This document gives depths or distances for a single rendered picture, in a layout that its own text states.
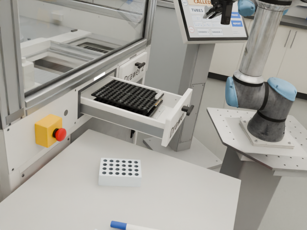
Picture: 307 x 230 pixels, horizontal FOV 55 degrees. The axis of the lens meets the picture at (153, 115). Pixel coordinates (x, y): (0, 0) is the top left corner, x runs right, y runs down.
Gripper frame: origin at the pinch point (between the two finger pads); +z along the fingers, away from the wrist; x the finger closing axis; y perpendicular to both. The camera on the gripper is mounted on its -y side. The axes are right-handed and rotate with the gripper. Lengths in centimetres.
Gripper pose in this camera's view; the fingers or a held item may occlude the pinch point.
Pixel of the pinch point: (207, 18)
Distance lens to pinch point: 171.6
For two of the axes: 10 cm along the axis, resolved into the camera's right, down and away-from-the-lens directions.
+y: -2.2, -9.7, 1.0
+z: -4.7, 1.9, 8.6
